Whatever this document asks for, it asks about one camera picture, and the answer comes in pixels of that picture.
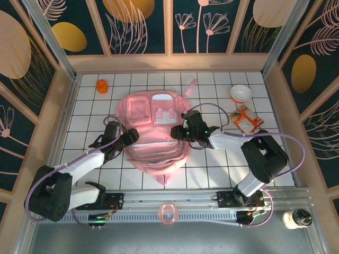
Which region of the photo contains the pink translucent tape ring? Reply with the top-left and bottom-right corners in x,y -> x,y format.
158,203 -> 179,226

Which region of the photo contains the small controller board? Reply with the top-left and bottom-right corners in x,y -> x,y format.
236,210 -> 267,228
88,213 -> 110,229

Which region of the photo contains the small orange cup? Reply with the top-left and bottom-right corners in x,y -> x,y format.
96,79 -> 109,95

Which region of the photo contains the aluminium frame post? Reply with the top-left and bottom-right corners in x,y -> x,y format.
261,0 -> 310,77
22,0 -> 79,80

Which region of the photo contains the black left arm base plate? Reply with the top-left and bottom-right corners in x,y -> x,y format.
76,193 -> 124,211

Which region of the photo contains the white bottle with black cap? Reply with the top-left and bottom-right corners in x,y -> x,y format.
282,208 -> 312,230

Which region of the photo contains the pink student backpack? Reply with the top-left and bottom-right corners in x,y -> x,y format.
116,78 -> 199,186

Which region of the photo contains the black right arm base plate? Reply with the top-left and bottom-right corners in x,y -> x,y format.
217,190 -> 265,210

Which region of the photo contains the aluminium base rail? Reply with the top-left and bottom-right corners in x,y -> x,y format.
25,188 -> 316,225

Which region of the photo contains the orange and white snack packet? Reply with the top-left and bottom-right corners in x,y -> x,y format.
228,104 -> 265,133

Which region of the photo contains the white and orange bowl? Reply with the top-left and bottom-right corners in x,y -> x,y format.
229,84 -> 253,103

